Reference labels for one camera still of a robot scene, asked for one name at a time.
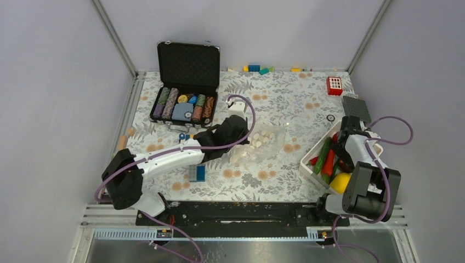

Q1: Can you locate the white plastic food basket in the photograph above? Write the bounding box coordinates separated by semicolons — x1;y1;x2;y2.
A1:
298;121;385;192

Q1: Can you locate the clear dotted zip top bag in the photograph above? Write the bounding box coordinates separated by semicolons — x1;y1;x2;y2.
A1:
229;124;287;164

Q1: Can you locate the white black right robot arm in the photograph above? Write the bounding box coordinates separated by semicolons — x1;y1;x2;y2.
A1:
314;116;401;226

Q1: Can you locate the floral patterned table mat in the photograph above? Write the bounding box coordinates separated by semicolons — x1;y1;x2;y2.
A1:
145;72;344;202

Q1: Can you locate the orange yellow toy block car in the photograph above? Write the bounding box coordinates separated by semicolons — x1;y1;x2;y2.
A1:
179;133;195;143

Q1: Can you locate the green toy cucumber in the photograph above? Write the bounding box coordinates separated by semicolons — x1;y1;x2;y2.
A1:
313;137;332;175

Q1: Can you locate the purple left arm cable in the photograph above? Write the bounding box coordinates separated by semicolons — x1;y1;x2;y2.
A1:
94;94;257;263

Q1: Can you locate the teal block at wall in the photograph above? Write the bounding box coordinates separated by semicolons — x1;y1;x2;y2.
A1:
258;68;270;75

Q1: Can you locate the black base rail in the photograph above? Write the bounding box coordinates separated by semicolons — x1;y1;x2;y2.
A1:
156;201;336;238

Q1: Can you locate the green toy bean pod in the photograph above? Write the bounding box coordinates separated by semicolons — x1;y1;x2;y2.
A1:
329;162;339;182

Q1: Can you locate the red white window block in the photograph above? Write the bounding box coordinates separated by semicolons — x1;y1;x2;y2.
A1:
326;76;343;96

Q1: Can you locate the blue grey building block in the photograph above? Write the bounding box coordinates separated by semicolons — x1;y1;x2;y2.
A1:
188;165;206;182

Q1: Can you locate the dark grey building baseplate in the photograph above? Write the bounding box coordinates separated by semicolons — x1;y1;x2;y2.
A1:
342;96;372;123

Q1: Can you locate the yellow toy lemon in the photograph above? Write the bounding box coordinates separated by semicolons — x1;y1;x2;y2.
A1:
329;173;351;194

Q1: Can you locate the wooden block left edge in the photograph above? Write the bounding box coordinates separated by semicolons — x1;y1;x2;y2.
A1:
116;135;128;151

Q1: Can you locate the black poker chip case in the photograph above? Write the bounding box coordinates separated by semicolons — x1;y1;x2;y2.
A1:
149;41;220;128

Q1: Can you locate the blue block at wall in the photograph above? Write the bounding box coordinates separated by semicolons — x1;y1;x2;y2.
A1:
247;65;260;72

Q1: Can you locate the red toy chili pepper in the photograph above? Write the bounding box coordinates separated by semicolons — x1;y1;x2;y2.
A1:
309;156;319;166

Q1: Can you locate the orange toy carrot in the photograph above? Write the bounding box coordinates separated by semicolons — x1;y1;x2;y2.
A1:
321;150;335;177

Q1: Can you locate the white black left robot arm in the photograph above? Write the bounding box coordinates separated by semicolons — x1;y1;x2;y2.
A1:
95;95;256;225

